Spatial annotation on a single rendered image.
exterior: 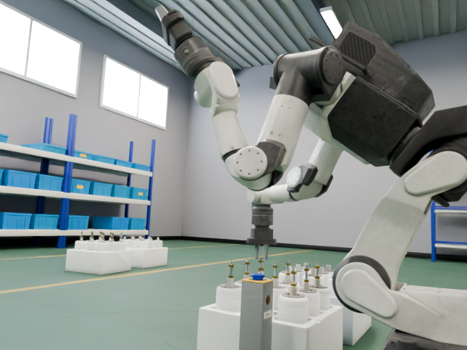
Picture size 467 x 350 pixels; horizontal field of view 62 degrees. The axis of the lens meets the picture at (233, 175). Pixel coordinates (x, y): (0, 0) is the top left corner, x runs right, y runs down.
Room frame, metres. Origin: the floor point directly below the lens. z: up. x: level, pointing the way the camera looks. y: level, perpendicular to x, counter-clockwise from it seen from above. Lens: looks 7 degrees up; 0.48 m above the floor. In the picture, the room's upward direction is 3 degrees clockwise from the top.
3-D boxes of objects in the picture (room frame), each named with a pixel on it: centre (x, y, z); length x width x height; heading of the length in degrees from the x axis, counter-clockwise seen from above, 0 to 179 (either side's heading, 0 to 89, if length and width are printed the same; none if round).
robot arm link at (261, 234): (1.60, -0.13, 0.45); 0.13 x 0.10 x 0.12; 107
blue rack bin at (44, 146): (5.48, 2.73, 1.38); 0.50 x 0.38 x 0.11; 61
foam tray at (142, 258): (4.00, 0.91, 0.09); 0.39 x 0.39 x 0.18; 64
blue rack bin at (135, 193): (7.05, 1.86, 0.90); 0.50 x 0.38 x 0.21; 60
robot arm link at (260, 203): (1.61, -0.11, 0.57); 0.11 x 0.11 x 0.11; 31
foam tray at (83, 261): (3.48, 1.14, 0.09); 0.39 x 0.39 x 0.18; 68
